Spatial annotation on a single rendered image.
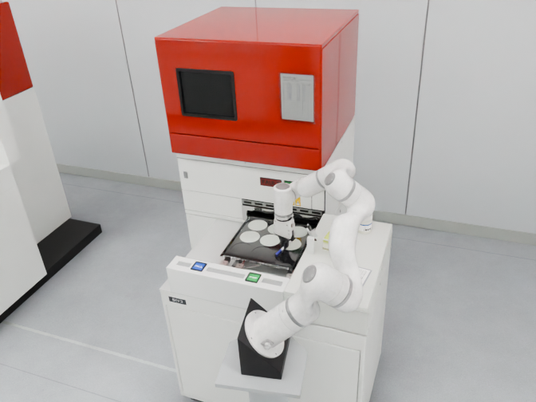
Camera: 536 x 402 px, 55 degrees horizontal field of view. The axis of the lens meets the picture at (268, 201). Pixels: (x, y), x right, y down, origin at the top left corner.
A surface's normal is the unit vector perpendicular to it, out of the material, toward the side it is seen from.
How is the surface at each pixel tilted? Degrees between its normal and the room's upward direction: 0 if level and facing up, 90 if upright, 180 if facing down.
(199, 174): 90
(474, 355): 0
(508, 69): 90
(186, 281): 90
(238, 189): 90
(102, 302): 0
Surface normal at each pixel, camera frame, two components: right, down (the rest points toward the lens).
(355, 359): -0.35, 0.50
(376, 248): -0.04, -0.86
